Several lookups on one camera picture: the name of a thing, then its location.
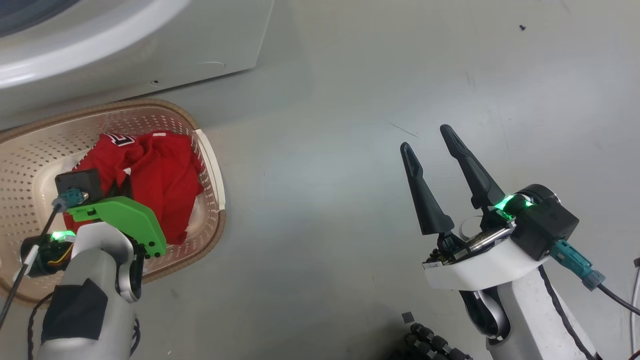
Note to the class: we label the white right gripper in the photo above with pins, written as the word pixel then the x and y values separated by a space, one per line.
pixel 485 272

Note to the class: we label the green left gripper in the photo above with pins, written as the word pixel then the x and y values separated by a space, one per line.
pixel 130 222

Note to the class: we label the red jersey garment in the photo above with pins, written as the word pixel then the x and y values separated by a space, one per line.
pixel 160 170

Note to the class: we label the cream perforated laundry basket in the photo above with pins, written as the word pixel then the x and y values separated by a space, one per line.
pixel 30 150

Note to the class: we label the white front-load washing machine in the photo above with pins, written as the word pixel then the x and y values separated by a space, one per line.
pixel 150 50

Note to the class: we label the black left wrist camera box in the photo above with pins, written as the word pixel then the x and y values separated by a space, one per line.
pixel 80 182

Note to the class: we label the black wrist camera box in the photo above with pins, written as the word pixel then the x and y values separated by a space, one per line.
pixel 80 182
pixel 545 227

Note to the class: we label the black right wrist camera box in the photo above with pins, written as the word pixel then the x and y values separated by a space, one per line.
pixel 545 227

